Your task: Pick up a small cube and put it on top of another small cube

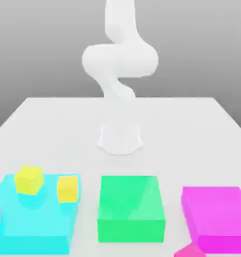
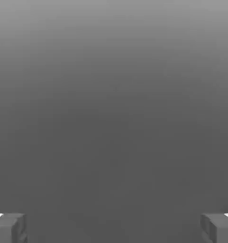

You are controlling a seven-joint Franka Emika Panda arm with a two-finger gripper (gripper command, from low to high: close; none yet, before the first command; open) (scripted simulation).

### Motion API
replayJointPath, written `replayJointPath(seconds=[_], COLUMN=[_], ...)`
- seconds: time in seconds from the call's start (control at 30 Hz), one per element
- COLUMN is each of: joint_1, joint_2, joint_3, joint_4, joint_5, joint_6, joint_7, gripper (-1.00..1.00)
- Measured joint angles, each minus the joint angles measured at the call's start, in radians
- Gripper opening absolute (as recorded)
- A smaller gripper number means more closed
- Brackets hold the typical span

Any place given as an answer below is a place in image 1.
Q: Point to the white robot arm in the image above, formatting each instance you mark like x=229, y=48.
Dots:
x=120, y=60

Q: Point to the small lime yellow cube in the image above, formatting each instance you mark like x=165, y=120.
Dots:
x=29, y=179

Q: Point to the small pink cube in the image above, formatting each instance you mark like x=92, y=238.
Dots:
x=190, y=252

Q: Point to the large green box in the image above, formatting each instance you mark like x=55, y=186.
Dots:
x=130, y=204

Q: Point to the large cyan box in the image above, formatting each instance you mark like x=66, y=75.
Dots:
x=36, y=220

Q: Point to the large magenta box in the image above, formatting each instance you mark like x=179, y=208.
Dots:
x=218, y=212

